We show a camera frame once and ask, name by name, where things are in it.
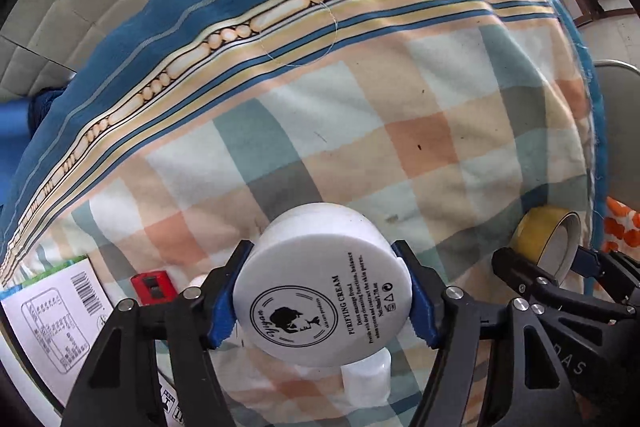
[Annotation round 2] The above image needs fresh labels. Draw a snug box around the white cream jar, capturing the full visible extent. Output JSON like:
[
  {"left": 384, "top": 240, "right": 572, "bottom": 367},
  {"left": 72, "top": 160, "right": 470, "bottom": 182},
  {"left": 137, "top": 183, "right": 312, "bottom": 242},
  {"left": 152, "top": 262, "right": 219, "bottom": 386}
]
[{"left": 232, "top": 203, "right": 414, "bottom": 367}]

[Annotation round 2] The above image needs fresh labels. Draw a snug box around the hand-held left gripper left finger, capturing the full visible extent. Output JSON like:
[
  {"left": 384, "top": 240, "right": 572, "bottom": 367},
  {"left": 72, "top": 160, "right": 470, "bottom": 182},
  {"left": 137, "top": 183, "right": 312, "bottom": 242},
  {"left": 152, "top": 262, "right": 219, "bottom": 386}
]
[{"left": 61, "top": 240, "right": 255, "bottom": 427}]

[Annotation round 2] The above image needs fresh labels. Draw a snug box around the white plastic bottle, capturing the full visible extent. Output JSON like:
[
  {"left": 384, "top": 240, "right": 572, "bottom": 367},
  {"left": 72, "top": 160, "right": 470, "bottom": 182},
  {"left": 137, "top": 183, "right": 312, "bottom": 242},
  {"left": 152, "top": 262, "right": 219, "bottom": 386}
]
[{"left": 339, "top": 349, "right": 392, "bottom": 409}]

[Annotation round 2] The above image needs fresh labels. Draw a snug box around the checked blue-bordered blanket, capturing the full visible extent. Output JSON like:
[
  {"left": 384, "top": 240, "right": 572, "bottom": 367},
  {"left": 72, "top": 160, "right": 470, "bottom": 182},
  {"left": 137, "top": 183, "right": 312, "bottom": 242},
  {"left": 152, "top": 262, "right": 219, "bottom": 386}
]
[{"left": 0, "top": 0, "right": 607, "bottom": 427}]

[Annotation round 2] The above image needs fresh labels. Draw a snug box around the dark blue cloth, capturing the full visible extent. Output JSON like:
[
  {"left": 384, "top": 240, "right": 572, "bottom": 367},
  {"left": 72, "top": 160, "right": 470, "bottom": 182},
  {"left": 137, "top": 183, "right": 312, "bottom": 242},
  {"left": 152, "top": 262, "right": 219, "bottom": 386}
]
[{"left": 29, "top": 88, "right": 67, "bottom": 135}]

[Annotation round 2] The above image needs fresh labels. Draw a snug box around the white barcode box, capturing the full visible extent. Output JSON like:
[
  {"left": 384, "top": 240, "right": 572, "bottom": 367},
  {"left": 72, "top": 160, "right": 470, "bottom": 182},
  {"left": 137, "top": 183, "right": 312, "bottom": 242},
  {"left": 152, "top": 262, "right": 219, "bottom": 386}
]
[{"left": 0, "top": 256, "right": 117, "bottom": 410}]

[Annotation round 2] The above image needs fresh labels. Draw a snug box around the yellow tape roll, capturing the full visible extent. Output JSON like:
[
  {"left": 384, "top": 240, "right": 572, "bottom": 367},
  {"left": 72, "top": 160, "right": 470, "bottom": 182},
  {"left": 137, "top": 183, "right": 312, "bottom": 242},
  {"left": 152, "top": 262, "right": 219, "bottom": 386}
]
[{"left": 509, "top": 206, "right": 582, "bottom": 284}]

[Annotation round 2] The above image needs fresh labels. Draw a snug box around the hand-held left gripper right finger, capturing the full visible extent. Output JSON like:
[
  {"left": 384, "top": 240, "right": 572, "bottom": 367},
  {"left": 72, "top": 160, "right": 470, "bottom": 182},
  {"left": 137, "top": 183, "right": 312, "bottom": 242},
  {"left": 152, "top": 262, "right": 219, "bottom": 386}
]
[{"left": 391, "top": 239, "right": 587, "bottom": 427}]

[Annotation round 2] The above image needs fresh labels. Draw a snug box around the orange white patterned cloth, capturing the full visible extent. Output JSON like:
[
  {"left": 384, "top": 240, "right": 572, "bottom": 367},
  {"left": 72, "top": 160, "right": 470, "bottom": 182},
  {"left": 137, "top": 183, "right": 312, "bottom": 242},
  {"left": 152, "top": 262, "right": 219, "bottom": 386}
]
[{"left": 604, "top": 198, "right": 640, "bottom": 254}]

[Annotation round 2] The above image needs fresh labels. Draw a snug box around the white printed carton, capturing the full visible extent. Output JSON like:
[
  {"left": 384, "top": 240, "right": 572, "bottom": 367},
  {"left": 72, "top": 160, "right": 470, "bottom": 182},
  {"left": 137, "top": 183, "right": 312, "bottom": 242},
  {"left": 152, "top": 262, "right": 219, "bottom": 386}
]
[{"left": 159, "top": 384, "right": 187, "bottom": 427}]

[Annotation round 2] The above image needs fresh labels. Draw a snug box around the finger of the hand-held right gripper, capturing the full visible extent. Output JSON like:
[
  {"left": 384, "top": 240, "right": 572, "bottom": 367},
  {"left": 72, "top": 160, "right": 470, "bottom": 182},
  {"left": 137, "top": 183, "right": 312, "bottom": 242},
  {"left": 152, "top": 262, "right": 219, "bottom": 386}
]
[
  {"left": 491, "top": 247, "right": 569, "bottom": 304},
  {"left": 574, "top": 246, "right": 640, "bottom": 304}
]

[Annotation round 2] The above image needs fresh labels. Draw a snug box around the small red black object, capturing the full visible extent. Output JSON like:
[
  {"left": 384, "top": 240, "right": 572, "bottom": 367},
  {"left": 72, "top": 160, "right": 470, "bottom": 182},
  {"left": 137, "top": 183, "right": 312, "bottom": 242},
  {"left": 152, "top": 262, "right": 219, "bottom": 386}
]
[{"left": 130, "top": 271, "right": 177, "bottom": 304}]

